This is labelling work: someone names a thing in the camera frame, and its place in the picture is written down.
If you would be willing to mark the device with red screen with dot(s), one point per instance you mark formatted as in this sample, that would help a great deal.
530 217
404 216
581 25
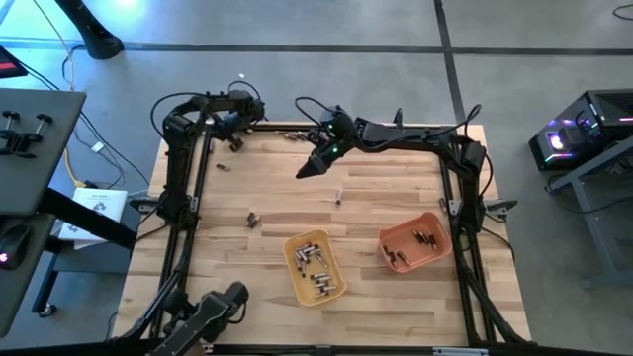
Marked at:
7 64

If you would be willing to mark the yellow plastic bin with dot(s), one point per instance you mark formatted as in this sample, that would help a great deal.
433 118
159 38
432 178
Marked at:
296 279

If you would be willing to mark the black grey jointed device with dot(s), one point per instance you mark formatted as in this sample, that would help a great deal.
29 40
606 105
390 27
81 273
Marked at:
207 316

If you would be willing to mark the white table edge bracket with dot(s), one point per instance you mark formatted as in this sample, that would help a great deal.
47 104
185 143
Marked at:
460 351

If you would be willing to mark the black aluminium table frame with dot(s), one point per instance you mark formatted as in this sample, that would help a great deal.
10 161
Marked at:
376 350

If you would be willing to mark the black desk clamp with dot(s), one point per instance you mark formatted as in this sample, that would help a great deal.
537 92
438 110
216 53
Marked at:
17 141

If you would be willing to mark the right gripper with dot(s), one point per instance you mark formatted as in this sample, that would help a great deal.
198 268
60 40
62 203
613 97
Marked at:
334 138

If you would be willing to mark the black side bracket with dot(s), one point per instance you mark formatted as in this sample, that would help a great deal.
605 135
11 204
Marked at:
499 205

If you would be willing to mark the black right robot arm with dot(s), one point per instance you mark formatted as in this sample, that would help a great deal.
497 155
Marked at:
420 138

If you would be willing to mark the white power adapter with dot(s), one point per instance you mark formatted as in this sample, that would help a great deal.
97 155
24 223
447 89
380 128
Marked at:
97 146

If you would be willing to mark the grey desk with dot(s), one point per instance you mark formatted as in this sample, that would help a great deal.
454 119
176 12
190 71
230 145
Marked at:
39 163

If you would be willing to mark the black table edge clip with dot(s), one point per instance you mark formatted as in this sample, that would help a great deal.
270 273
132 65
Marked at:
398 117

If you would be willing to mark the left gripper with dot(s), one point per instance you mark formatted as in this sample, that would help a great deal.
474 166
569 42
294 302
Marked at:
233 123

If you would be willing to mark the computer tower with coloured lights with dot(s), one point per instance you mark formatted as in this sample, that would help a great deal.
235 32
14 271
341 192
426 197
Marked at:
608 109

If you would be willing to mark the pink plastic basket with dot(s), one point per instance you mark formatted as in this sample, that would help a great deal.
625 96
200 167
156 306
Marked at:
420 257

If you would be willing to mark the black computer mouse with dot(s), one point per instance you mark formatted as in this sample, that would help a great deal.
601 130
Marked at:
12 244

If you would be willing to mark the black curved stand base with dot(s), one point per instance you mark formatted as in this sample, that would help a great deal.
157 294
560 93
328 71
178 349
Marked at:
94 34

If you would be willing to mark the white cardboard box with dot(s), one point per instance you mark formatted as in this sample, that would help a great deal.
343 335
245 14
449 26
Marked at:
99 205

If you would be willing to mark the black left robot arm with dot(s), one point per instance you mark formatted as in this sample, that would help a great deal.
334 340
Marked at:
175 168

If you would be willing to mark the grey metal stand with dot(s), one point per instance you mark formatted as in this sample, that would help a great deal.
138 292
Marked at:
581 217

